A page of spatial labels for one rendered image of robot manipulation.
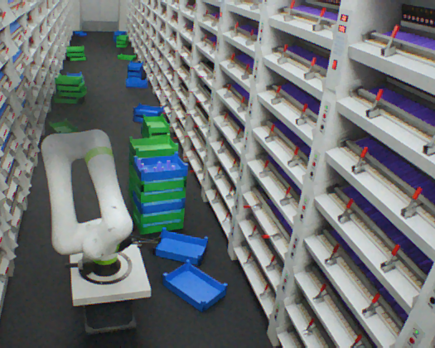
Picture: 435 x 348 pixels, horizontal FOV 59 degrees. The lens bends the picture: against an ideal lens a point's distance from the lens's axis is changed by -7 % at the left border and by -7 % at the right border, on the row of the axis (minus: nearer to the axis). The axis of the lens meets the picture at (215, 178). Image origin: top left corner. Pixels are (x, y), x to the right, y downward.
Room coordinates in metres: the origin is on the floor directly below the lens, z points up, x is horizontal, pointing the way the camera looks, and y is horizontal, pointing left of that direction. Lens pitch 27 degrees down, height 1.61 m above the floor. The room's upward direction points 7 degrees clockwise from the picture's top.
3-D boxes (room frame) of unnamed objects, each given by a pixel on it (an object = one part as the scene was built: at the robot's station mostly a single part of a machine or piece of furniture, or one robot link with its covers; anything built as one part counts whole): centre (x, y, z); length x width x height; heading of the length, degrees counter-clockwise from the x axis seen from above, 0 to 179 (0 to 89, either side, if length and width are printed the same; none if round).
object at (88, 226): (1.46, 0.48, 0.48); 0.16 x 0.13 x 0.19; 118
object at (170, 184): (2.35, 0.36, 0.36); 0.30 x 0.20 x 0.08; 117
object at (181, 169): (2.35, 0.36, 0.44); 0.30 x 0.20 x 0.08; 117
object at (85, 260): (1.45, 0.52, 0.35); 0.26 x 0.15 x 0.06; 108
